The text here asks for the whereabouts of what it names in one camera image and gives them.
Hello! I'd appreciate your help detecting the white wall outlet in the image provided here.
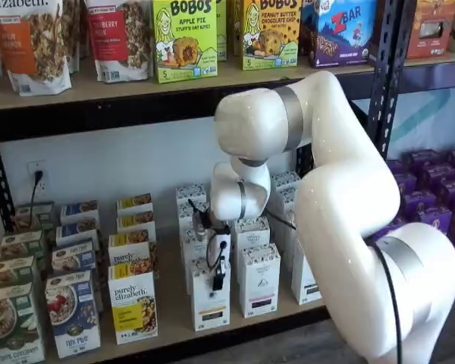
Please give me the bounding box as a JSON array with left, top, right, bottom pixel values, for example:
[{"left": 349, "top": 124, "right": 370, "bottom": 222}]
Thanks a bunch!
[{"left": 26, "top": 161, "right": 49, "bottom": 196}]

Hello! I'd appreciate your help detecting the blue Z Bar box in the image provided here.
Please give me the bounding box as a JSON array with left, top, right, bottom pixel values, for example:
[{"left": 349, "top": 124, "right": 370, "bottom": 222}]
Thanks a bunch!
[{"left": 300, "top": 0, "right": 379, "bottom": 70}]

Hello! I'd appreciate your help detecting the yellow Bobo's peanut butter box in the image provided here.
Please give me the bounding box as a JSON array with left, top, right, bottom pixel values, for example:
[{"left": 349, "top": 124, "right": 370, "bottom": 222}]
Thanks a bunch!
[{"left": 242, "top": 0, "right": 303, "bottom": 71}]

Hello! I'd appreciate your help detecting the black power cord with plug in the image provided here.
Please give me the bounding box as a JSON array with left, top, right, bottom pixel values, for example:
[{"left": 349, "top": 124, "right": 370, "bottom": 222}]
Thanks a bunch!
[{"left": 29, "top": 170, "right": 45, "bottom": 233}]

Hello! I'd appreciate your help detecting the yellow purely elizabeth oatmeal box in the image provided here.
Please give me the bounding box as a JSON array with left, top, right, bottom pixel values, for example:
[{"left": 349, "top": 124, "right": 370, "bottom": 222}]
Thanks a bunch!
[
  {"left": 116, "top": 211, "right": 156, "bottom": 235},
  {"left": 108, "top": 229, "right": 157, "bottom": 268},
  {"left": 108, "top": 261, "right": 159, "bottom": 345},
  {"left": 116, "top": 193, "right": 154, "bottom": 218}
]

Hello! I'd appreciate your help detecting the orange purely elizabeth granola bag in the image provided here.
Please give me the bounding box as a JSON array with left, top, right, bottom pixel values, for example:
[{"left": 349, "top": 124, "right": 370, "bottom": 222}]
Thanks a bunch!
[
  {"left": 0, "top": 0, "right": 73, "bottom": 96},
  {"left": 60, "top": 0, "right": 89, "bottom": 75}
]

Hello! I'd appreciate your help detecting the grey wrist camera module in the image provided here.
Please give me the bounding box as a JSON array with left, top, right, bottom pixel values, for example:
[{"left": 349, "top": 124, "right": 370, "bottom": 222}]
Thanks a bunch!
[{"left": 189, "top": 197, "right": 214, "bottom": 243}]

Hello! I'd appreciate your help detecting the red purely elizabeth granola bag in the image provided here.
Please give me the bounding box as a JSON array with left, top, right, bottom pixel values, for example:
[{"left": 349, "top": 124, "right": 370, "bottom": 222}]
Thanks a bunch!
[{"left": 83, "top": 0, "right": 154, "bottom": 83}]

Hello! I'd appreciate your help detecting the white box dark strip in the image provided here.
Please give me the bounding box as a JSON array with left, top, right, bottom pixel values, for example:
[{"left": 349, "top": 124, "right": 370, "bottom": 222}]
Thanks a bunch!
[
  {"left": 290, "top": 237, "right": 323, "bottom": 306},
  {"left": 278, "top": 212, "right": 300, "bottom": 266},
  {"left": 268, "top": 187, "right": 299, "bottom": 217},
  {"left": 269, "top": 171, "right": 303, "bottom": 195}
]

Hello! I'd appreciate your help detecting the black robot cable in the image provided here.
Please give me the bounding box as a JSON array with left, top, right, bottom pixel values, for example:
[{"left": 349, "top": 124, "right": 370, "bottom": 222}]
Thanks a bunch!
[{"left": 206, "top": 212, "right": 405, "bottom": 364}]

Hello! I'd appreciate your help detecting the wooden shelf board with snacks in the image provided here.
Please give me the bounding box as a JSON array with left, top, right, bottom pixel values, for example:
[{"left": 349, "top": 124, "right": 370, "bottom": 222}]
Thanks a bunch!
[{"left": 0, "top": 56, "right": 376, "bottom": 113}]

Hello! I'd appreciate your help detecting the black metal shelving rack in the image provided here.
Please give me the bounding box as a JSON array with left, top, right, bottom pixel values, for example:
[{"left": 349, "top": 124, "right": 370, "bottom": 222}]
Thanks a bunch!
[
  {"left": 0, "top": 0, "right": 394, "bottom": 364},
  {"left": 382, "top": 0, "right": 455, "bottom": 160}
]

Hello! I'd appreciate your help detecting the orange Annie's snack box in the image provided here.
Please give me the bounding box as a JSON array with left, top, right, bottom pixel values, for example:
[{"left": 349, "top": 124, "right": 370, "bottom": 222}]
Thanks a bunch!
[{"left": 405, "top": 0, "right": 455, "bottom": 61}]

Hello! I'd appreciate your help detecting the green Bobo's apple pie box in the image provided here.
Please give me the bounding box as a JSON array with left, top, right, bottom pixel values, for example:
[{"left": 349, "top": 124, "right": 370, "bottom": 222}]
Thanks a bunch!
[
  {"left": 152, "top": 0, "right": 218, "bottom": 84},
  {"left": 212, "top": 0, "right": 229, "bottom": 62}
]

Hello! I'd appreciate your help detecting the green apple cinnamon oatmeal box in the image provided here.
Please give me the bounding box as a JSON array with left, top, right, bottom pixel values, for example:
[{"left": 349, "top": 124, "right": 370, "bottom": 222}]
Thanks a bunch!
[
  {"left": 0, "top": 229, "right": 46, "bottom": 263},
  {"left": 0, "top": 282, "right": 46, "bottom": 364},
  {"left": 14, "top": 200, "right": 56, "bottom": 233},
  {"left": 0, "top": 256, "right": 39, "bottom": 290}
]

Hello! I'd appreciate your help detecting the wooden shelf board with cartons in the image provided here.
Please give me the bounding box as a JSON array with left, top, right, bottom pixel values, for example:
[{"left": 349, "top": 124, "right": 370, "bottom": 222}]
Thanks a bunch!
[{"left": 41, "top": 212, "right": 327, "bottom": 361}]

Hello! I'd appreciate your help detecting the wooden shelf board, orange box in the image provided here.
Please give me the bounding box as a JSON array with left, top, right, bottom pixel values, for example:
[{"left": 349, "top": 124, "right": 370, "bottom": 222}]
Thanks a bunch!
[{"left": 401, "top": 49, "right": 455, "bottom": 68}]

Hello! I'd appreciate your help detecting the white box pink strip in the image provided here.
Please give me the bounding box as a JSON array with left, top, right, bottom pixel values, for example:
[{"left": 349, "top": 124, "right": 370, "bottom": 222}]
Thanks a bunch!
[
  {"left": 231, "top": 216, "right": 271, "bottom": 253},
  {"left": 238, "top": 242, "right": 281, "bottom": 319}
]

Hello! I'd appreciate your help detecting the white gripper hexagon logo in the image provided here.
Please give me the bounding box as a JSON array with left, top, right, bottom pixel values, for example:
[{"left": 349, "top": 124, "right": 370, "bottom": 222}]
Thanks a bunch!
[{"left": 206, "top": 231, "right": 231, "bottom": 292}]

